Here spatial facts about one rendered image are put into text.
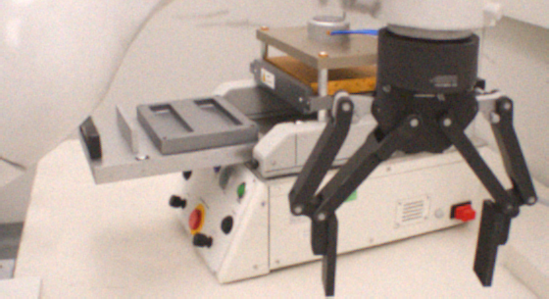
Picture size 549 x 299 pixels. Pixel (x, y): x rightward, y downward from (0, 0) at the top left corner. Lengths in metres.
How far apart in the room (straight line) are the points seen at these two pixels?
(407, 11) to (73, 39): 0.21
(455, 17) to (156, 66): 2.23
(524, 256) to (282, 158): 0.45
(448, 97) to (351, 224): 0.68
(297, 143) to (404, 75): 0.60
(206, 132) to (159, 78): 1.59
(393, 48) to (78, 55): 0.21
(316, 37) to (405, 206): 0.35
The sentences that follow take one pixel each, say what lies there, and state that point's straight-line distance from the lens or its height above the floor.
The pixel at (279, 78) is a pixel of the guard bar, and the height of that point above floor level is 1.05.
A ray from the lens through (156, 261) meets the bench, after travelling 1.17.
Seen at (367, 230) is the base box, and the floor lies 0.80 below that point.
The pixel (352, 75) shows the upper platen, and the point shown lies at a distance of 1.14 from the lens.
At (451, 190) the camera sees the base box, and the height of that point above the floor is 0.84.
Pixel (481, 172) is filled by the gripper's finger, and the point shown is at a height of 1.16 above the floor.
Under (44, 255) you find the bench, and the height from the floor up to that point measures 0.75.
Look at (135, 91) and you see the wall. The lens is 2.63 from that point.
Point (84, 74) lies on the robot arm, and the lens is 0.40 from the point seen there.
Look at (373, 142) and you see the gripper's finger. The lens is 0.48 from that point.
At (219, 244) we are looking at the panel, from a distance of 1.11.
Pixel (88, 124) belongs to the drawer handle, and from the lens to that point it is 1.07.
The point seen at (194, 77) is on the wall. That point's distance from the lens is 2.64.
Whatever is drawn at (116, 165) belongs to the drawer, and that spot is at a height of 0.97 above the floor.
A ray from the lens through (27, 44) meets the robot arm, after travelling 0.38.
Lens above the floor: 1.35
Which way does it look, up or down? 22 degrees down
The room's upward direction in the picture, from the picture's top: straight up
